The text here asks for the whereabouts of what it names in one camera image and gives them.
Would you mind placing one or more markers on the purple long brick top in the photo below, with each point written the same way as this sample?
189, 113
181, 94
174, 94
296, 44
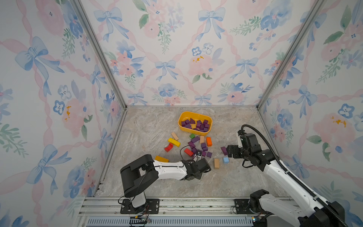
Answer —
195, 139

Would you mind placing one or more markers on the orange brick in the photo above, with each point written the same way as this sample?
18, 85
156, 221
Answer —
209, 141

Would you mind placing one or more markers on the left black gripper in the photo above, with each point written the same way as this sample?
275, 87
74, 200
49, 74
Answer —
203, 164

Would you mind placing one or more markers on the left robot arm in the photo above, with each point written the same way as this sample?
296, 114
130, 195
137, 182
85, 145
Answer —
140, 174

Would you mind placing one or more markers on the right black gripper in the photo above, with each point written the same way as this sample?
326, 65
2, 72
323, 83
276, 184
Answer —
234, 151

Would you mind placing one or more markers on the orange-yellow brick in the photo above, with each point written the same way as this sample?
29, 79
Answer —
161, 159

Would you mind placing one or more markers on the red flat brick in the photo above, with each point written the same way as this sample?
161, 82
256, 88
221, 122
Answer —
188, 152

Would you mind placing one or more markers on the yellow long brick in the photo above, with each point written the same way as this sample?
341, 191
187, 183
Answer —
174, 142

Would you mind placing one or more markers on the purple long brick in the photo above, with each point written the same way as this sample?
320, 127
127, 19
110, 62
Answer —
224, 150
195, 139

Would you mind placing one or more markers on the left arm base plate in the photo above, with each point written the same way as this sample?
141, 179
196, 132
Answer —
150, 207

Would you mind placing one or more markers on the red bridge brick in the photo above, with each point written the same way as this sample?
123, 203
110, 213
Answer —
169, 147

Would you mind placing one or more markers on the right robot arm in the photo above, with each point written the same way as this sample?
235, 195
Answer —
313, 210

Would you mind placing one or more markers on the yellow plastic storage bin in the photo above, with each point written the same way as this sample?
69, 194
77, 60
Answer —
205, 128

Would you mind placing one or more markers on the natural wood brick right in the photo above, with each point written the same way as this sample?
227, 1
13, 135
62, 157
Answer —
216, 164

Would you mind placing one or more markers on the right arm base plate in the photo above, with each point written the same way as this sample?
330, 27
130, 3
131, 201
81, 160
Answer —
242, 206

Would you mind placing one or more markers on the aluminium mounting rail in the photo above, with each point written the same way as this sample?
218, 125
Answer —
176, 212

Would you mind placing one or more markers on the natural wood brick top left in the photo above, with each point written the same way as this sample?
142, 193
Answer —
175, 136

